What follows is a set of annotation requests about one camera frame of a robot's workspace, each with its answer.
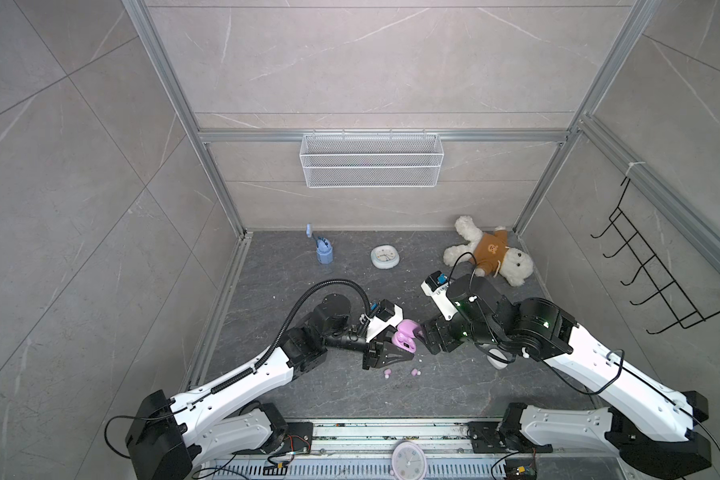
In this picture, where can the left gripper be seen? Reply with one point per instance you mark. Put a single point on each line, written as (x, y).
(381, 353)

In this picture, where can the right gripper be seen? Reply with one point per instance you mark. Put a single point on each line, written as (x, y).
(446, 342)

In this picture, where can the pink earbud case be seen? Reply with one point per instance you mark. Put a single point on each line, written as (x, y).
(405, 335)

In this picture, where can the white earbud case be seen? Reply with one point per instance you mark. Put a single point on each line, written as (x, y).
(498, 362)

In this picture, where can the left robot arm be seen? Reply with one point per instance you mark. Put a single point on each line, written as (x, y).
(171, 437)

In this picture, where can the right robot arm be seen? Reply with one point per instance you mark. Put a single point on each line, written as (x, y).
(652, 428)

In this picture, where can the white teddy bear brown shirt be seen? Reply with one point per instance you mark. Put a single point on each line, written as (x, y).
(490, 253)

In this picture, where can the white round bowl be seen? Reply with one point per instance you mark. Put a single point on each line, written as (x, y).
(384, 257)

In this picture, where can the white round clock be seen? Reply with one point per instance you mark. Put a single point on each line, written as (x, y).
(409, 462)

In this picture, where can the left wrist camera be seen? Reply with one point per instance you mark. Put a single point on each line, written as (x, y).
(385, 314)

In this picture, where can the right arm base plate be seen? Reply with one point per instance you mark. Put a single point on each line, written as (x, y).
(493, 437)

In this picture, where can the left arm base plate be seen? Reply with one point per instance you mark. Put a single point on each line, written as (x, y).
(295, 438)

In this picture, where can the white wire basket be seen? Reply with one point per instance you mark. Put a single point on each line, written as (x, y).
(371, 160)

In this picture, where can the black wall hook rack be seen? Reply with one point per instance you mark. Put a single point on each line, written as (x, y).
(685, 314)

